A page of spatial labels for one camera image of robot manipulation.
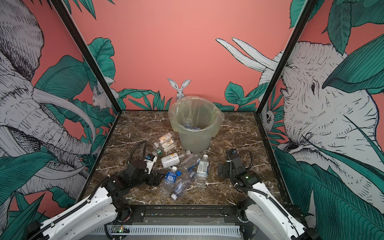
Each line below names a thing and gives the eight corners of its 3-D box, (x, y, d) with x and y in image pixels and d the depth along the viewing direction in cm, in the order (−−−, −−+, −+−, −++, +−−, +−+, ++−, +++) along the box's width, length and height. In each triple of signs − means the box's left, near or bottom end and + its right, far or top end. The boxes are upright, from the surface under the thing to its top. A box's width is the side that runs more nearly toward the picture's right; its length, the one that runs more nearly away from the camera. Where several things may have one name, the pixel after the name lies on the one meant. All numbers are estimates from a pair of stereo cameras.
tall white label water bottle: (194, 187, 85) (194, 184, 80) (200, 156, 97) (200, 152, 92) (205, 189, 84) (205, 186, 79) (209, 158, 97) (210, 153, 92)
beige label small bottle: (166, 153, 98) (164, 149, 93) (163, 148, 101) (161, 143, 96) (175, 148, 101) (174, 144, 96) (172, 143, 103) (171, 139, 98)
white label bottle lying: (164, 169, 90) (162, 165, 86) (161, 162, 93) (160, 158, 89) (184, 161, 94) (183, 157, 89) (181, 154, 97) (180, 150, 92)
